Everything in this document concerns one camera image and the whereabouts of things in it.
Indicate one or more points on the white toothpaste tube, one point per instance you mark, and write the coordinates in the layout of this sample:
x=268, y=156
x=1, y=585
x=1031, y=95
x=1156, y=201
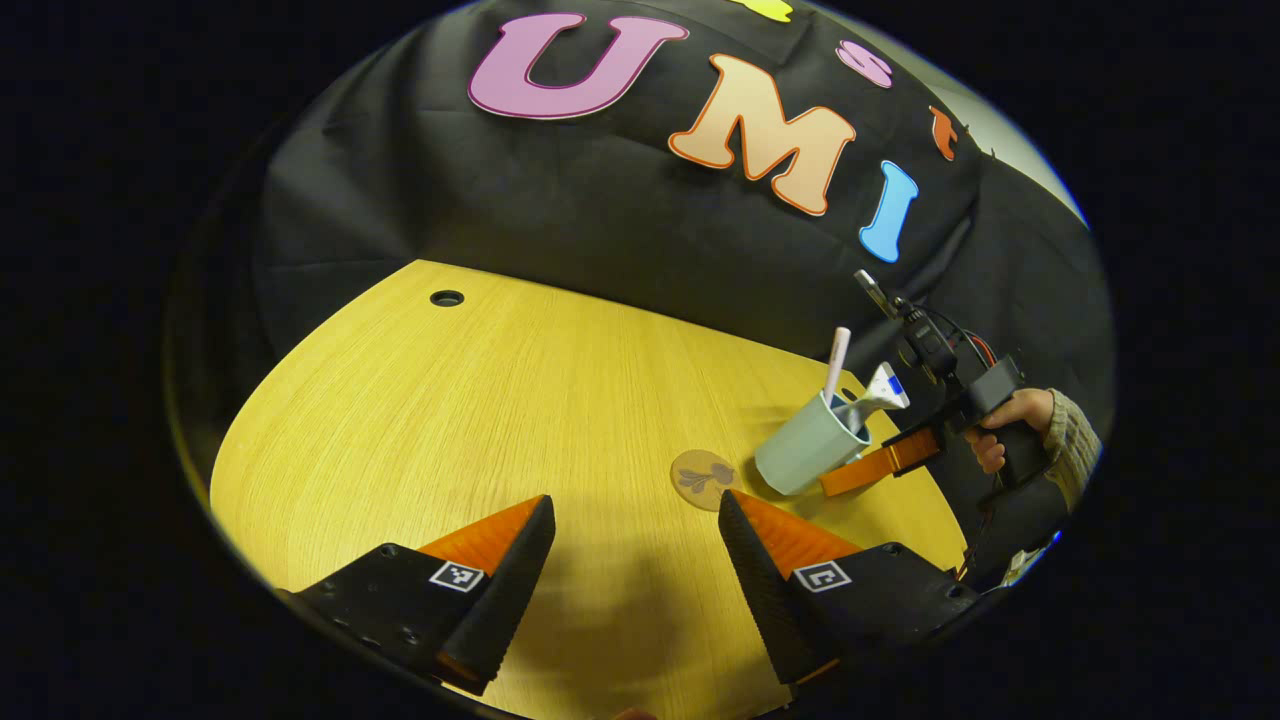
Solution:
x=880, y=395

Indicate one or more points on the round wooden coaster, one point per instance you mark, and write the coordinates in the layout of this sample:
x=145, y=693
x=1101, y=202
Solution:
x=700, y=480

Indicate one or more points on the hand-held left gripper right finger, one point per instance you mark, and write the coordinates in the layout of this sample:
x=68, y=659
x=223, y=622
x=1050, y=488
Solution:
x=760, y=590

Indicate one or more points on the pale blue cup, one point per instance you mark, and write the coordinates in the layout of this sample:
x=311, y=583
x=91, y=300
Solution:
x=800, y=455

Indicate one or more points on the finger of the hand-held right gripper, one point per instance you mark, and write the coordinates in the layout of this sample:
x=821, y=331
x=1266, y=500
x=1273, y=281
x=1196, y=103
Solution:
x=880, y=465

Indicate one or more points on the wooden desktop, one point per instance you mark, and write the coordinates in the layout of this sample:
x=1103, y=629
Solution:
x=450, y=420

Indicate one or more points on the black backdrop cloth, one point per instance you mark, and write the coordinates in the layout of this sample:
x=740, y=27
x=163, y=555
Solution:
x=550, y=200

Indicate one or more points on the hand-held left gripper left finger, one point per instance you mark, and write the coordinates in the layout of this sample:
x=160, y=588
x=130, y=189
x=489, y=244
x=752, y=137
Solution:
x=515, y=590

